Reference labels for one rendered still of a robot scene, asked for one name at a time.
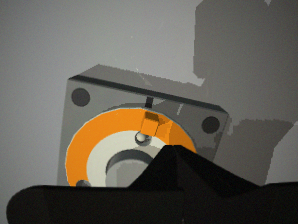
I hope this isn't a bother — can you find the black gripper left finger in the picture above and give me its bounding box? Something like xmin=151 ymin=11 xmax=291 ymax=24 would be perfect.
xmin=6 ymin=145 xmax=185 ymax=224

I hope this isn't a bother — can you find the orange round plate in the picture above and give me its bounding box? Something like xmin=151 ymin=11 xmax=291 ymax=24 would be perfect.
xmin=65 ymin=106 xmax=198 ymax=187

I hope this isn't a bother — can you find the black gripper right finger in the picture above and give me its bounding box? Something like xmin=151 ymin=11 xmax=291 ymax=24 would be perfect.
xmin=173 ymin=145 xmax=298 ymax=224

